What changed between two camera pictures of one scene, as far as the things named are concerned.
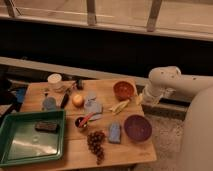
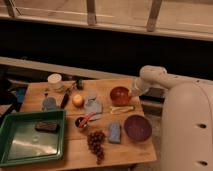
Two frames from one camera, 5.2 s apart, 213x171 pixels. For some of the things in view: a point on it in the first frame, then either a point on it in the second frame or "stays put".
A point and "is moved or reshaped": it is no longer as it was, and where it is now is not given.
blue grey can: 49,104 stays put
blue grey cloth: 91,106 stays put
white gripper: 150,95 → 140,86
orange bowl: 123,90 is moved or reshaped
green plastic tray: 32,137 stays put
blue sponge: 114,135 stays put
